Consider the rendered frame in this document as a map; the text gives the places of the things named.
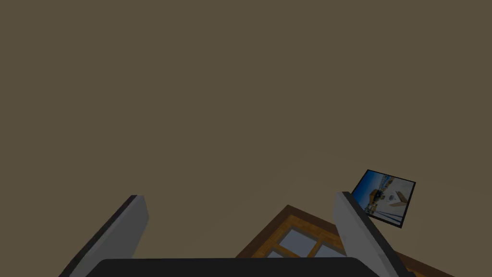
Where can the wooden framed window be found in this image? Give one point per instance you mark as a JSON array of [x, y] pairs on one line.
[[303, 240]]

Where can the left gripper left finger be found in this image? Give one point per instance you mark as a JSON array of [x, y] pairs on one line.
[[118, 232]]

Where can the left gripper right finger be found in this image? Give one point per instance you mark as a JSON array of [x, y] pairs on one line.
[[360, 233]]

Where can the black framed blue picture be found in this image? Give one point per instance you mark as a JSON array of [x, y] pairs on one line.
[[385, 197]]

